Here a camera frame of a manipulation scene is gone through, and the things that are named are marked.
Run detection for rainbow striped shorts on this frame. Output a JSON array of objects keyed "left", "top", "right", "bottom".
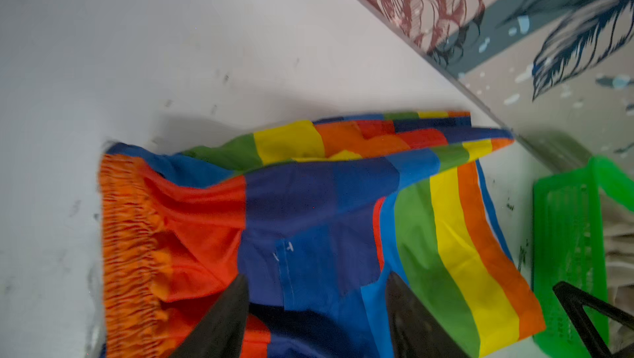
[{"left": 99, "top": 112, "right": 546, "bottom": 357}]

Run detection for beige shorts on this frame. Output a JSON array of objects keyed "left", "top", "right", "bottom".
[{"left": 598, "top": 189, "right": 634, "bottom": 354}]

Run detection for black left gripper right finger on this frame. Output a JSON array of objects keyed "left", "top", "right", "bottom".
[{"left": 386, "top": 272, "right": 467, "bottom": 358}]

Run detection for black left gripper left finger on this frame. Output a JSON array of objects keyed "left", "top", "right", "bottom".
[{"left": 170, "top": 275, "right": 249, "bottom": 358}]

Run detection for green plastic basket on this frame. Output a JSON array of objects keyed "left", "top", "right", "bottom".
[{"left": 533, "top": 157, "right": 633, "bottom": 357}]

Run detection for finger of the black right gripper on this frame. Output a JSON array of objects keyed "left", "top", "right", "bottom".
[{"left": 553, "top": 281, "right": 633, "bottom": 358}]

